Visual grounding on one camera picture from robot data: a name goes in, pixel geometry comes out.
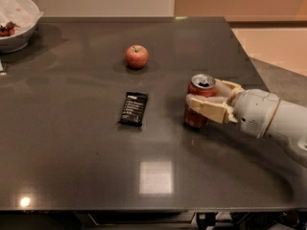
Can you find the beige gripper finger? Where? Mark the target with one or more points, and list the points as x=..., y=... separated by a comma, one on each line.
x=226, y=91
x=217, y=112

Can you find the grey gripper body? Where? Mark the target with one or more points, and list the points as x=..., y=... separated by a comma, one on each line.
x=255, y=109

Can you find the red coke can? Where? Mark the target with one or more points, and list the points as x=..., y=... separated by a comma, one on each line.
x=200, y=87

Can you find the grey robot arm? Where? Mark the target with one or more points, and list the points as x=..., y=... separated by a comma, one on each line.
x=288, y=128

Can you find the black snack bar wrapper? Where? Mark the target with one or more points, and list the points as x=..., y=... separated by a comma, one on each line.
x=134, y=109

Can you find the red apple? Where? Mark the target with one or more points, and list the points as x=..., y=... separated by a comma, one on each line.
x=136, y=56

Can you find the white bowl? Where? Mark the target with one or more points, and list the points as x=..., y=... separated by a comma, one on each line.
x=18, y=40

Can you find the red strawberries in bowl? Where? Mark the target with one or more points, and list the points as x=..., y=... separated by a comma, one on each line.
x=8, y=29

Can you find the white napkin in bowl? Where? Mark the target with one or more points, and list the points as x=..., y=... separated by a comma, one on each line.
x=22, y=12

